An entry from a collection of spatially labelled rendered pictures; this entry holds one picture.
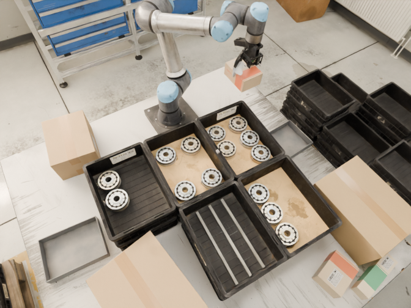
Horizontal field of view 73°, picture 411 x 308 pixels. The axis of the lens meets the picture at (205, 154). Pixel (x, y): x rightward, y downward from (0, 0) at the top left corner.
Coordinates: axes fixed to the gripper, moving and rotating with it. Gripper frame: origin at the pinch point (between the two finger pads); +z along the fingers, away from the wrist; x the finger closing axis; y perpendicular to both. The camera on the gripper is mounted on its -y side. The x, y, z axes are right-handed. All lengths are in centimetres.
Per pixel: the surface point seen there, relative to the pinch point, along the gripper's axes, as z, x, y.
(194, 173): 27, -45, 26
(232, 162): 26.6, -24.2, 30.5
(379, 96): 60, 127, 28
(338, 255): 32, -9, 94
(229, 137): 26.6, -16.4, 16.6
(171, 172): 27, -54, 19
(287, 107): 73, 65, -7
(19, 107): 111, -127, -157
